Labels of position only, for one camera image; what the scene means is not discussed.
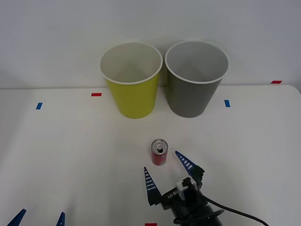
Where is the yellow-green plastic bin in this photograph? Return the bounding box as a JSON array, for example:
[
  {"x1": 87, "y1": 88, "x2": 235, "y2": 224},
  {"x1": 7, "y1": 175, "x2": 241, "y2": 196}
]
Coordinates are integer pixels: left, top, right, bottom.
[{"x1": 99, "y1": 41, "x2": 163, "y2": 120}]

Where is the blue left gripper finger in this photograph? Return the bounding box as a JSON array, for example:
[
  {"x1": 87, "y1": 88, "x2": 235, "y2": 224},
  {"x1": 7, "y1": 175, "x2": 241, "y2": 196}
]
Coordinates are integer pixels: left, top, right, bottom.
[
  {"x1": 55, "y1": 212, "x2": 66, "y2": 226},
  {"x1": 6, "y1": 208, "x2": 27, "y2": 226}
]

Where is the grey plastic bin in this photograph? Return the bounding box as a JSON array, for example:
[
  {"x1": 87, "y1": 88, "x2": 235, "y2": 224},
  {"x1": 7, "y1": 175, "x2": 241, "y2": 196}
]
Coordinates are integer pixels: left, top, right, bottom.
[{"x1": 164, "y1": 40, "x2": 230, "y2": 119}]

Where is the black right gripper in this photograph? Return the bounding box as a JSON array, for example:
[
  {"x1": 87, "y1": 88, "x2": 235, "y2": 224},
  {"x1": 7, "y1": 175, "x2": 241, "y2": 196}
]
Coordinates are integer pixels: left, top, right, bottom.
[{"x1": 143, "y1": 151, "x2": 209, "y2": 212}]

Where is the red drink can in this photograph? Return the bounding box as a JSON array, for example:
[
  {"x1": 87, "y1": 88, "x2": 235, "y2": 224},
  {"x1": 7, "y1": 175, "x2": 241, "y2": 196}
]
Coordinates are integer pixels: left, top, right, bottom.
[{"x1": 150, "y1": 138, "x2": 169, "y2": 166}]

